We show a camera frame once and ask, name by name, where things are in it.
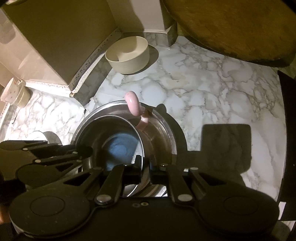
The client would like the large steel bowl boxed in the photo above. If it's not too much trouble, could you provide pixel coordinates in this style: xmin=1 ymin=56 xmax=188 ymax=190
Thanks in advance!
xmin=84 ymin=104 xmax=177 ymax=197

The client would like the cream round bowl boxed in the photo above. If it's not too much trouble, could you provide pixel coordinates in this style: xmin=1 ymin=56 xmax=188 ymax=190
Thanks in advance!
xmin=105 ymin=36 xmax=149 ymax=75

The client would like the grey round metal lid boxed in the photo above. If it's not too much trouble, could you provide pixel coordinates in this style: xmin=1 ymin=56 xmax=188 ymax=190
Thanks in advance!
xmin=30 ymin=131 xmax=62 ymax=145

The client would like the white cup in beige cup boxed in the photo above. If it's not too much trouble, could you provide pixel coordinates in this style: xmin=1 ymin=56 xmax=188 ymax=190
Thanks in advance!
xmin=1 ymin=78 xmax=32 ymax=108

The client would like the white music note trim strip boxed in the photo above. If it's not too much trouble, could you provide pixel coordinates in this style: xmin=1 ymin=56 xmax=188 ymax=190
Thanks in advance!
xmin=25 ymin=28 xmax=121 ymax=97

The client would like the round wooden cutting board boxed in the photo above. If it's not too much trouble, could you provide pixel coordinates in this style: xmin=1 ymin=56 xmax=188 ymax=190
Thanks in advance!
xmin=164 ymin=1 xmax=295 ymax=67

